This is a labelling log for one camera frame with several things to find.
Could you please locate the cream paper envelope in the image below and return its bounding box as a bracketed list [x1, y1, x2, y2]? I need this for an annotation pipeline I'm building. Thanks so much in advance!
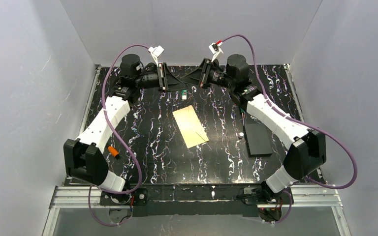
[172, 105, 209, 148]

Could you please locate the purple cable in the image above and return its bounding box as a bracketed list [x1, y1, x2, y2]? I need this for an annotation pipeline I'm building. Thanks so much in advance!
[88, 44, 154, 228]
[220, 34, 358, 225]

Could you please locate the black rectangular block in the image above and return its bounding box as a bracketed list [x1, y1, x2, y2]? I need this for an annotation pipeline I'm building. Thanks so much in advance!
[244, 123, 273, 158]

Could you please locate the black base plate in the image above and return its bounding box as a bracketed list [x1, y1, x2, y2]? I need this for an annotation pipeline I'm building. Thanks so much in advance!
[99, 184, 294, 219]

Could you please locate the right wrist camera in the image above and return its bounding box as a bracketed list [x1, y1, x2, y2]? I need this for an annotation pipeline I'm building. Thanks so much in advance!
[208, 40, 223, 62]

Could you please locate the green handled screwdriver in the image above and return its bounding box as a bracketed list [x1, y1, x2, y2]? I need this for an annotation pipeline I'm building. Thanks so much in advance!
[240, 109, 245, 126]

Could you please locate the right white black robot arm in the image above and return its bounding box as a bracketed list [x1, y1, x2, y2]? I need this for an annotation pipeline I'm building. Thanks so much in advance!
[181, 54, 326, 197]

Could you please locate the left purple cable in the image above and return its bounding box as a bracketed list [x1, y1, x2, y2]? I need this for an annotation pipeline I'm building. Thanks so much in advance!
[88, 44, 154, 228]

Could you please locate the green white glue stick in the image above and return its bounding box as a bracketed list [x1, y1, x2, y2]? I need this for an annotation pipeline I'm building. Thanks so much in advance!
[181, 90, 187, 100]

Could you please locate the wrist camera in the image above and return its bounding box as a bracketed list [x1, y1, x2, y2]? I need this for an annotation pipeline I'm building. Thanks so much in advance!
[208, 40, 223, 62]
[148, 45, 164, 66]

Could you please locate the aluminium frame rail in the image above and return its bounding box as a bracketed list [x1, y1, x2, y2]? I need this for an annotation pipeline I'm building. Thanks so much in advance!
[42, 65, 351, 236]

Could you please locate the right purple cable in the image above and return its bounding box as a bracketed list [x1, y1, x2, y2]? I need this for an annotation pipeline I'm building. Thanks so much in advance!
[220, 34, 358, 225]

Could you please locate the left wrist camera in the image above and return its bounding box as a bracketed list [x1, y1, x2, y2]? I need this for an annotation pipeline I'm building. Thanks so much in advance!
[148, 45, 164, 66]

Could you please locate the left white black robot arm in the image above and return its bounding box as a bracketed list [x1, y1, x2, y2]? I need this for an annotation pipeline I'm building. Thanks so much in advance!
[63, 54, 187, 193]

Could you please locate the orange handled screwdriver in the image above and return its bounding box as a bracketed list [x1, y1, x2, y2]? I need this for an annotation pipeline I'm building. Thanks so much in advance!
[107, 146, 121, 160]

